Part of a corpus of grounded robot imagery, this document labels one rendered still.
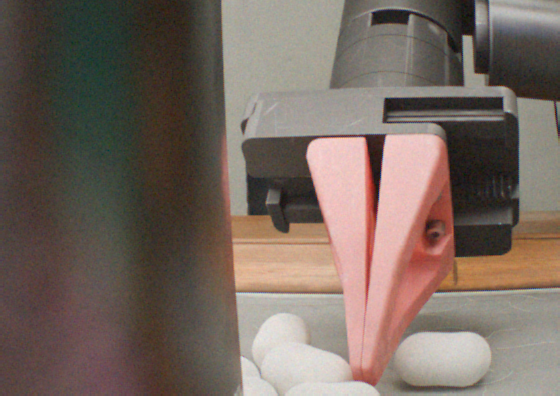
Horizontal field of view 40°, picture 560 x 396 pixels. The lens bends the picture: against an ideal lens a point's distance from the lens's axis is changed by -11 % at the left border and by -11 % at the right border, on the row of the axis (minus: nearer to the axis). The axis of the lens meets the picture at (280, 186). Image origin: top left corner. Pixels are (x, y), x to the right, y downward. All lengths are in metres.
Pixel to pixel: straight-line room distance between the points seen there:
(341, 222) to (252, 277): 0.18
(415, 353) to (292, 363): 0.04
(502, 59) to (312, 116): 0.10
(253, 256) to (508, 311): 0.15
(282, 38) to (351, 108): 2.12
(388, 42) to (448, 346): 0.12
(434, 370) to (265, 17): 2.19
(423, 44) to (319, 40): 2.05
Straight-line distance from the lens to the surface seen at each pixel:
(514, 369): 0.31
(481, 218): 0.32
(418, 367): 0.28
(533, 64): 0.36
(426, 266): 0.31
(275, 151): 0.29
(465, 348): 0.28
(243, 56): 2.45
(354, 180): 0.27
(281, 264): 0.45
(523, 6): 0.36
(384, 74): 0.31
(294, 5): 2.41
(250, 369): 0.27
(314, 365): 0.26
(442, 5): 0.36
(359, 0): 0.36
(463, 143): 0.31
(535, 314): 0.38
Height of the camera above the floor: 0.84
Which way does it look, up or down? 6 degrees down
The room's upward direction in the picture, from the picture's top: 3 degrees counter-clockwise
